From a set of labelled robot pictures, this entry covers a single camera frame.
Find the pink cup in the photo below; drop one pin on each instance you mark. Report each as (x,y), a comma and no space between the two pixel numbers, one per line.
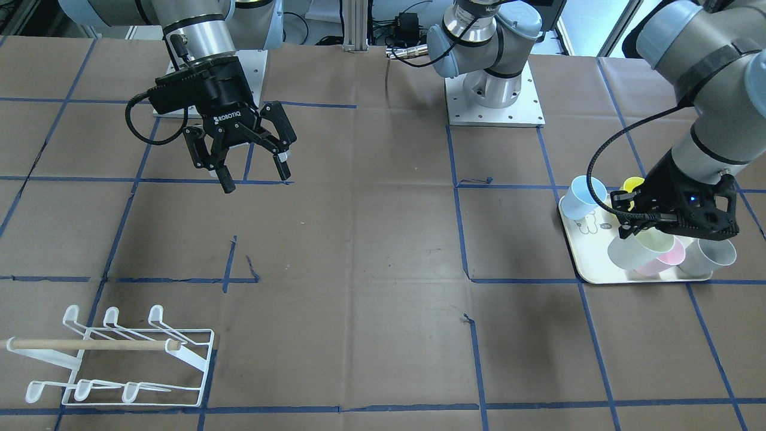
(667,260)

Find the light blue cup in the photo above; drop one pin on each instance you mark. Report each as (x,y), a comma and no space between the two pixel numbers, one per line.
(578,202)

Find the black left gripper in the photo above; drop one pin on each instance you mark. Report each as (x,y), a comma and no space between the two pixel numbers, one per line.
(673,182)

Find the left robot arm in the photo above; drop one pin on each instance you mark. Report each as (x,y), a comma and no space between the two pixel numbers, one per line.
(713,60)

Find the grey cup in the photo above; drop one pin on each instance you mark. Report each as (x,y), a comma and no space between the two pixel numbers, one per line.
(704,257)

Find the pale green white cup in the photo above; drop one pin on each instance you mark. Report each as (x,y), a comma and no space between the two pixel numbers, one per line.
(637,250)

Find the cream tray with bunny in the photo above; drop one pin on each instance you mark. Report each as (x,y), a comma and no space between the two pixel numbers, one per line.
(588,239)

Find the white wire cup rack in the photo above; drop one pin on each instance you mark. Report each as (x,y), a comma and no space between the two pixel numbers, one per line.
(113,366)

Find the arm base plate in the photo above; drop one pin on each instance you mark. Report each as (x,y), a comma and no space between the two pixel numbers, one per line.
(494,114)
(254,64)

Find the aluminium frame post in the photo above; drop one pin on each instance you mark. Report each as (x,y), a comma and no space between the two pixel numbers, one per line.
(355,23)

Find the yellow cup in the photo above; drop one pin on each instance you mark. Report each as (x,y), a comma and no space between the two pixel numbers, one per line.
(628,187)

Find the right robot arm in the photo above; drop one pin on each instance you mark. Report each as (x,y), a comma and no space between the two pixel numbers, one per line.
(193,31)

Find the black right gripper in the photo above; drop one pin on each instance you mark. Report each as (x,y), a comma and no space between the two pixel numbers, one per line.
(226,96)

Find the black power adapter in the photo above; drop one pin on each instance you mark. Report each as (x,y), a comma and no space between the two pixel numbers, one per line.
(407,27)

